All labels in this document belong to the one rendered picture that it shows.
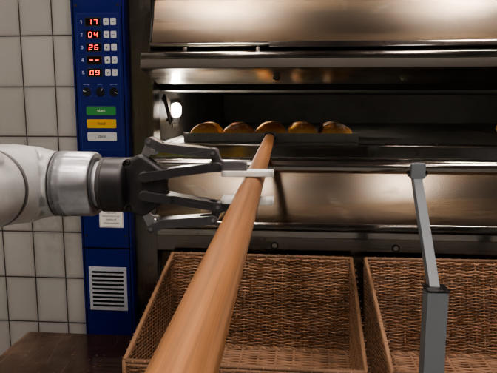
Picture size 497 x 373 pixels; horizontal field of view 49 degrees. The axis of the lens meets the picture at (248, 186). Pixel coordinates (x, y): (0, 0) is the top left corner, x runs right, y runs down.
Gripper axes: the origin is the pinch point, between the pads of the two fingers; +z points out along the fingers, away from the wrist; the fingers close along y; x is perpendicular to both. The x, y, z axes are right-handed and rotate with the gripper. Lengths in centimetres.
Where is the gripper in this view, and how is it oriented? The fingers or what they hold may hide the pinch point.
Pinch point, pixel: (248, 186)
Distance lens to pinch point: 74.0
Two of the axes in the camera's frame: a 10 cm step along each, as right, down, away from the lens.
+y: -0.1, 9.9, 1.5
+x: -0.6, 1.5, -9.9
